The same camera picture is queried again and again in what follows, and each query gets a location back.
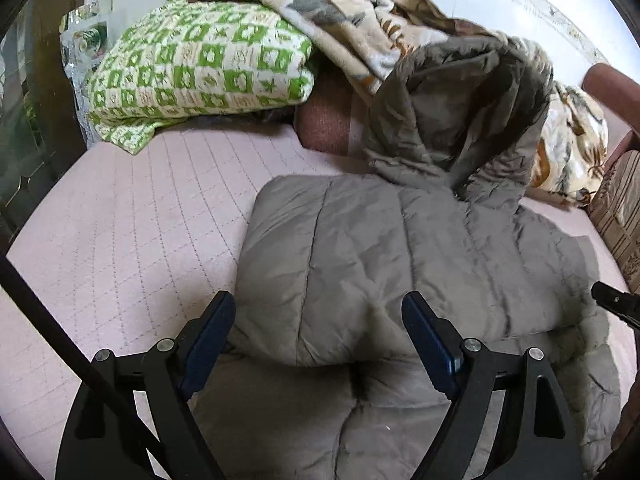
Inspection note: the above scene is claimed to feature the pink quilted mattress pad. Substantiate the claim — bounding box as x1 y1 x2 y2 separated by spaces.
0 125 640 480

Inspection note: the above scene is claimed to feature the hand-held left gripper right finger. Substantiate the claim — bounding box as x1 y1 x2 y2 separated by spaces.
401 291 585 480

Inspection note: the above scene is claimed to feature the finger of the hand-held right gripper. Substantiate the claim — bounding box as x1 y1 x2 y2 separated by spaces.
591 281 640 332

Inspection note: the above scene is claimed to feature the glass door panel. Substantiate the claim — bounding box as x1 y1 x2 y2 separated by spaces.
0 0 56 246

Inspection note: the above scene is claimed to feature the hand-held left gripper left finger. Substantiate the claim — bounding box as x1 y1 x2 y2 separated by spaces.
55 291 237 480

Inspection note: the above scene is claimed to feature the green white patterned pillow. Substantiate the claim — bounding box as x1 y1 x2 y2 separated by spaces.
86 0 317 156

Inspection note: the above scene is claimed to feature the striped brown cushion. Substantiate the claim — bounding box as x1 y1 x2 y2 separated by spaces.
587 150 640 293

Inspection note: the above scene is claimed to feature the wooden door frame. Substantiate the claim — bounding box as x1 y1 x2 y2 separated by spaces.
30 0 91 153

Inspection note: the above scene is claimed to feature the beige floral blanket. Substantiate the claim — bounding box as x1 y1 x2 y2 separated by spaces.
227 0 610 208

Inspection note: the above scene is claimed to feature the clear plastic bag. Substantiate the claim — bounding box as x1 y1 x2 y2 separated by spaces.
59 2 113 148

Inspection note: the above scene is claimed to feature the brown pillow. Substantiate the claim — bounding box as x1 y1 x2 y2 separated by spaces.
294 67 373 156

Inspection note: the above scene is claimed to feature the grey puffer jacket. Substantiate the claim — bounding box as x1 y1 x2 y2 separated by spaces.
192 35 626 480

